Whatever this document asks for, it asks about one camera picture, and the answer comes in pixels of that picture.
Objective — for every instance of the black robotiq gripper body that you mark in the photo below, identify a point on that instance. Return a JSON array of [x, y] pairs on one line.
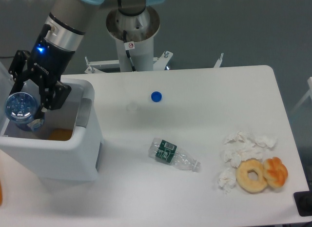
[[48, 62]]

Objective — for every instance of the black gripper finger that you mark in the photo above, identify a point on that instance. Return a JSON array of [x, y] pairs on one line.
[[16, 70], [51, 98]]

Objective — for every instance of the blue plastic bottle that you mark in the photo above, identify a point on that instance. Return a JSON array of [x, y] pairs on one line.
[[20, 108]]

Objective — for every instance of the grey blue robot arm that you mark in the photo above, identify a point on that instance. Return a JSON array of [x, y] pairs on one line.
[[68, 21]]

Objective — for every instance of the white trash can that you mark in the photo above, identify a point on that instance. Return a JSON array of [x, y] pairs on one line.
[[75, 159]]

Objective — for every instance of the blue bottle cap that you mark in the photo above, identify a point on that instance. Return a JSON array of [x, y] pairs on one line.
[[156, 96]]

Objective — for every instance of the clear crushed plastic bottle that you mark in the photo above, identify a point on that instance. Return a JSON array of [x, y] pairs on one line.
[[170, 154]]

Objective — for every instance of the orange item in bin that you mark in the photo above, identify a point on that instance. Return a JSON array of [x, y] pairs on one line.
[[60, 135]]

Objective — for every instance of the orange object left edge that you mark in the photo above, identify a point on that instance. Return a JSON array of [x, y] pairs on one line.
[[1, 194]]

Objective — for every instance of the crumpled white tissue upper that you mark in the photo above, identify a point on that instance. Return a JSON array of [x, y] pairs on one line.
[[241, 146]]

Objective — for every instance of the crumpled white tissue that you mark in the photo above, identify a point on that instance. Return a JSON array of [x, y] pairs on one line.
[[241, 146], [227, 180]]

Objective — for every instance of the crumpled white tissue lower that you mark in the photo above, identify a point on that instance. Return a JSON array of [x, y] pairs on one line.
[[227, 180]]

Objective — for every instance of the orange glazed bun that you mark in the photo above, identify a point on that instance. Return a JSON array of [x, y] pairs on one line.
[[275, 172]]

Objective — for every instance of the black device table corner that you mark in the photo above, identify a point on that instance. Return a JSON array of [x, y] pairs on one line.
[[303, 201]]

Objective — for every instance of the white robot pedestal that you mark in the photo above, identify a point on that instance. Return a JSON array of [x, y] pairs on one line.
[[134, 38]]

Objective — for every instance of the plain ring doughnut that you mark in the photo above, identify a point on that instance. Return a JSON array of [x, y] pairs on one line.
[[249, 176]]

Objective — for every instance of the white frame right edge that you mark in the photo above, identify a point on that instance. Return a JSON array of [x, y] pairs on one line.
[[303, 100]]

